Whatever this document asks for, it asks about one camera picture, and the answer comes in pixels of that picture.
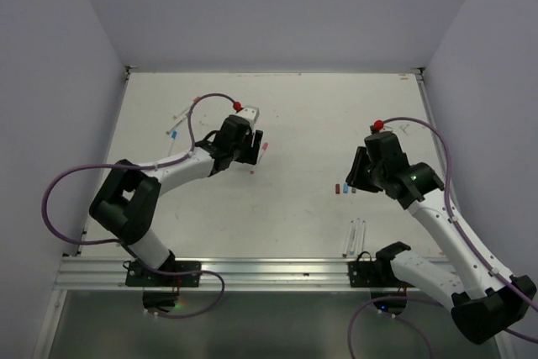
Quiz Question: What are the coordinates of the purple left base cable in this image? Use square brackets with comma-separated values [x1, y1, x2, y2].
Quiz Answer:
[142, 270, 225, 319]

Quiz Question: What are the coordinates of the grey capped marker far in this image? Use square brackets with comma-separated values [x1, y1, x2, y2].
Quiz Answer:
[166, 115, 187, 135]

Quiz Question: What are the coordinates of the orange capped white marker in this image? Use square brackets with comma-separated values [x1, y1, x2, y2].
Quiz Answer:
[172, 97, 199, 120]

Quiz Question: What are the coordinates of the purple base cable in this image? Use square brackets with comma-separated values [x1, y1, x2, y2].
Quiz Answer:
[142, 270, 225, 319]
[348, 291, 446, 359]

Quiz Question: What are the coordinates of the dark red capped white marker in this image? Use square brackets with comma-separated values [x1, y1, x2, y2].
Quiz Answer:
[341, 220, 355, 258]

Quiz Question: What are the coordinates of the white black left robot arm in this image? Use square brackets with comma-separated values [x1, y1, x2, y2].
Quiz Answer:
[89, 106, 263, 286]

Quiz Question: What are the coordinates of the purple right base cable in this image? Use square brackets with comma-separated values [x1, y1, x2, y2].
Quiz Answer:
[348, 291, 446, 359]

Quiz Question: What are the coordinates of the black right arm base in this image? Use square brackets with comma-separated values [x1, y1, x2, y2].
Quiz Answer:
[347, 241, 413, 316]

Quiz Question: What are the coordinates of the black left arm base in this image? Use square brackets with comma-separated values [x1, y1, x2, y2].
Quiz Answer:
[123, 253, 202, 314]

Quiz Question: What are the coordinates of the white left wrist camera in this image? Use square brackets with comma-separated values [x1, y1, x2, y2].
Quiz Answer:
[237, 106, 260, 128]

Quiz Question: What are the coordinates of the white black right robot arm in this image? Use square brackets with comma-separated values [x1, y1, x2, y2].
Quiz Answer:
[346, 132, 537, 345]

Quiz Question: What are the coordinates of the aluminium mounting rail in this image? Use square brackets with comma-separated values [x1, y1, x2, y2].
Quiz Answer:
[53, 256, 446, 292]

